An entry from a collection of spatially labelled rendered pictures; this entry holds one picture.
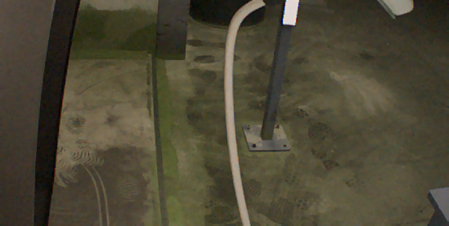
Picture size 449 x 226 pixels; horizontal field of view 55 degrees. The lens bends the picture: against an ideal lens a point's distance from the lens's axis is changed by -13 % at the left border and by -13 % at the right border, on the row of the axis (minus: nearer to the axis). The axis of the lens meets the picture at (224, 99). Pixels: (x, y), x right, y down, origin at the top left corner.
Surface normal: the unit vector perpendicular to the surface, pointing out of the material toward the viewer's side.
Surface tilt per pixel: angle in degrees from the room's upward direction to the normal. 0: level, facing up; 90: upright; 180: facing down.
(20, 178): 90
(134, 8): 90
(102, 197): 0
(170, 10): 90
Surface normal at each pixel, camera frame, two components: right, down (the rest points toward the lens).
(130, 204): 0.10, -0.85
